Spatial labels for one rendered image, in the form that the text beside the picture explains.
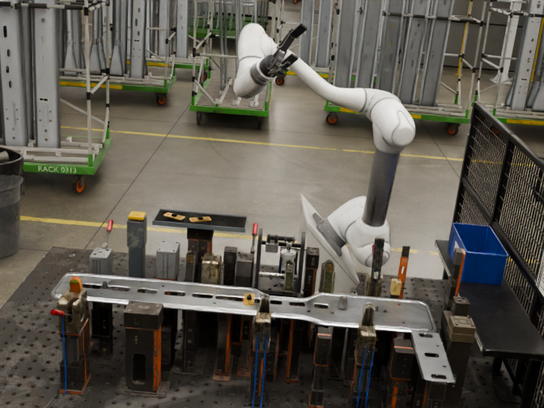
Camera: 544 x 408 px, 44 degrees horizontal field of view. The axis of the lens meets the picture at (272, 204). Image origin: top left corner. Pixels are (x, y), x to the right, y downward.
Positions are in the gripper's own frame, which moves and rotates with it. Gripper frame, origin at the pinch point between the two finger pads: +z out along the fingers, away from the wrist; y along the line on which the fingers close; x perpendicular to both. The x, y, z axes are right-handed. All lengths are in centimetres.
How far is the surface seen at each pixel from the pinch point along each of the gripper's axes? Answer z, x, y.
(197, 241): -71, -13, 54
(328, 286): -37, -57, 61
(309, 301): -35, -49, 71
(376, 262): -23, -67, 50
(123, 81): -654, -41, -358
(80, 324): -60, 21, 104
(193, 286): -59, -13, 76
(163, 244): -66, 1, 63
